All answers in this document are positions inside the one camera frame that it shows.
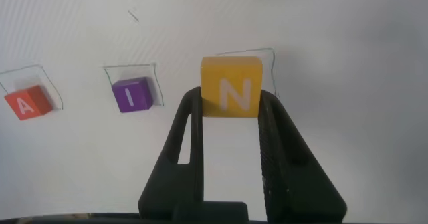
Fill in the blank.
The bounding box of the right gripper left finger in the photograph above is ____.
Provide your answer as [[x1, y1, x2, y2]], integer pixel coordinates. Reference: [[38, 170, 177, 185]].
[[138, 86, 249, 222]]

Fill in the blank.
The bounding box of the purple letter I block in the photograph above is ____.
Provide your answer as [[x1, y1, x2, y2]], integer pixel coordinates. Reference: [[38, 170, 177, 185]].
[[111, 76, 154, 114]]

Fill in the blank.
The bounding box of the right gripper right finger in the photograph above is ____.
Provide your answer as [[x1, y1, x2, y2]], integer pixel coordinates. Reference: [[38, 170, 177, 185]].
[[257, 89, 348, 223]]

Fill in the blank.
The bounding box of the yellow letter N block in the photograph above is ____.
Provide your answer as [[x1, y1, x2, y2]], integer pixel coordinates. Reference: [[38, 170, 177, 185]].
[[200, 56, 263, 118]]

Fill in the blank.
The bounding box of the orange letter A block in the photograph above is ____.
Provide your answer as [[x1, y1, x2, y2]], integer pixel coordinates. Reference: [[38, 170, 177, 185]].
[[4, 84, 54, 122]]

